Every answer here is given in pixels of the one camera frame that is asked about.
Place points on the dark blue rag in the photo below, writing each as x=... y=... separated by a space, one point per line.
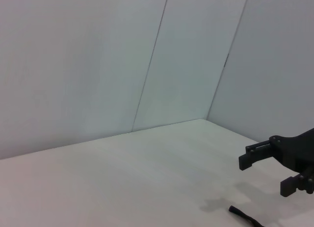
x=241 y=213

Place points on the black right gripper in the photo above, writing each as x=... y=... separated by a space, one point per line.
x=294 y=150

